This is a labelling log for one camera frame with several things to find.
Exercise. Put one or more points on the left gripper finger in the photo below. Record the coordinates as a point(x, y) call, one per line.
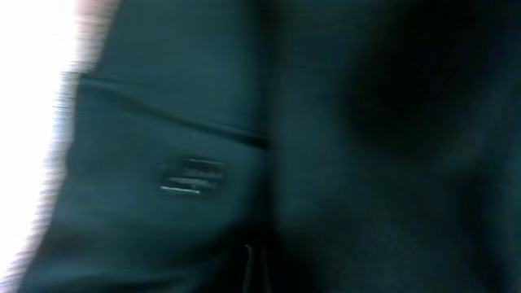
point(247, 277)

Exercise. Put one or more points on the black polo shirt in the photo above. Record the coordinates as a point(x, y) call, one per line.
point(357, 146)

